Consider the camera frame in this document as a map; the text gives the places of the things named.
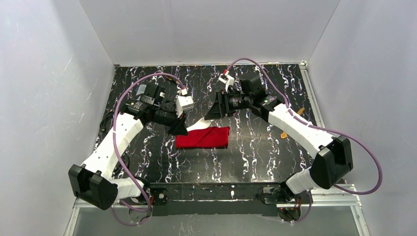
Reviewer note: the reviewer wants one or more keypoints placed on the aluminium frame rail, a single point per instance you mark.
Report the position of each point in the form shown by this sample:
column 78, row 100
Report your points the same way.
column 330, row 213

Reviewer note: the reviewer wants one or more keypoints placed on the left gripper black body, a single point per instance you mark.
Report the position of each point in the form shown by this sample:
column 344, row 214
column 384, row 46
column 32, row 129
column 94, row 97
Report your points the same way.
column 175, row 120

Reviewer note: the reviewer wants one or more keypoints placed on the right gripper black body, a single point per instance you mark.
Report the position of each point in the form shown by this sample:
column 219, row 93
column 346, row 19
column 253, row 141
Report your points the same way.
column 220, row 103

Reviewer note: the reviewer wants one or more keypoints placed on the red cloth napkin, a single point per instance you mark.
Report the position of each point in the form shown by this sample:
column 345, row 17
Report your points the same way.
column 212, row 137

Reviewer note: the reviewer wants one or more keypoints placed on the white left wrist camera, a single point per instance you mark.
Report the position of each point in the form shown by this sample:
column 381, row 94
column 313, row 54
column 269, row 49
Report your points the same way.
column 183, row 103

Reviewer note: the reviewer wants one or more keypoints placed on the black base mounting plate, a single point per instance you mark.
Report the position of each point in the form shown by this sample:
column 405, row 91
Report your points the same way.
column 263, row 198

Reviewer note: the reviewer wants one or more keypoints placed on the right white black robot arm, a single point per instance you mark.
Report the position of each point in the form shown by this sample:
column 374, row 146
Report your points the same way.
column 332, row 155

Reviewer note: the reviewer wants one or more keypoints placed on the white ceramic spoon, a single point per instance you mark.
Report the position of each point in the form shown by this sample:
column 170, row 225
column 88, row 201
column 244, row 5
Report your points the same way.
column 200, row 124

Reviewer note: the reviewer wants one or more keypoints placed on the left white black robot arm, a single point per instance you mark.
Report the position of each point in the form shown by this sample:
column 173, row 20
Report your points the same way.
column 92, row 181

